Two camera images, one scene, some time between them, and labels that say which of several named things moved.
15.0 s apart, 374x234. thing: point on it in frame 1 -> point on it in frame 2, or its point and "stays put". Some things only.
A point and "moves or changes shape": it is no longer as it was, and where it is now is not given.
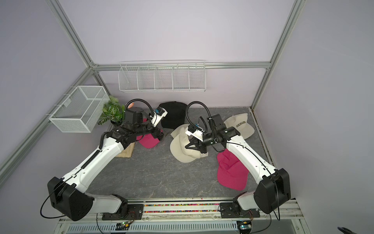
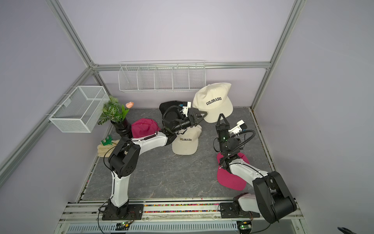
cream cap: [239, 121] -> [215, 99]
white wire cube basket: [81, 110] stays put
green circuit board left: [122, 226] stays put
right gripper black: [198, 146] -> [223, 129]
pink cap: [231, 173] stays put
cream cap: [178, 140] moves or changes shape
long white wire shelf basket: [162, 76] stays put
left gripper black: [156, 134] -> [193, 119]
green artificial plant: [113, 110] stays put
